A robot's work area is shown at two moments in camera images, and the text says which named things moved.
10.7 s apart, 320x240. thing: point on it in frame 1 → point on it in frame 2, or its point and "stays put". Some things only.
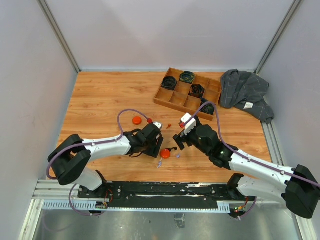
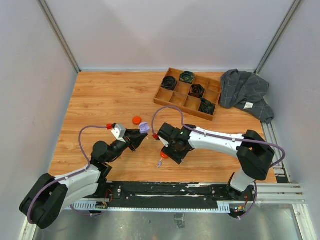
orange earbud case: (137, 120) stays put
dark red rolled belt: (196, 90) stays put
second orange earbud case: (165, 153) stays put
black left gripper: (154, 152) → (136, 138)
